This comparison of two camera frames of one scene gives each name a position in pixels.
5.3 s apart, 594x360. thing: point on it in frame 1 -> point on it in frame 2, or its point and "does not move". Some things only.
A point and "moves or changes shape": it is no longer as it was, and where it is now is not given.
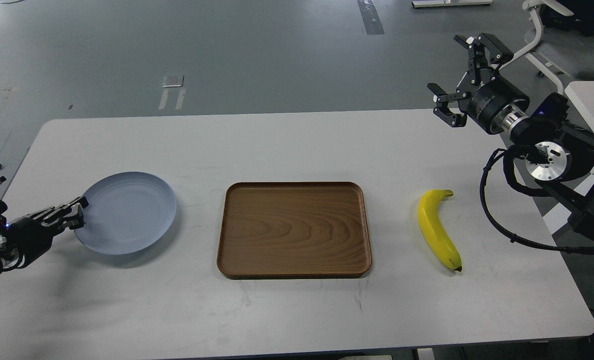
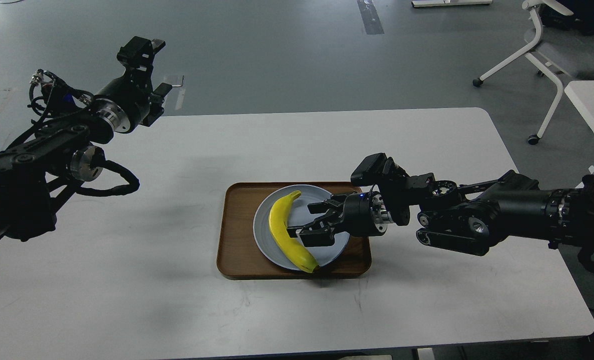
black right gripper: [487, 99] -> [364, 214]
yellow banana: [435, 229] moves or changes shape
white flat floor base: [433, 3] does not move
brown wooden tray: [294, 230] does not move
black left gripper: [30, 237] -> [121, 106]
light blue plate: [128, 212] -> [296, 214]
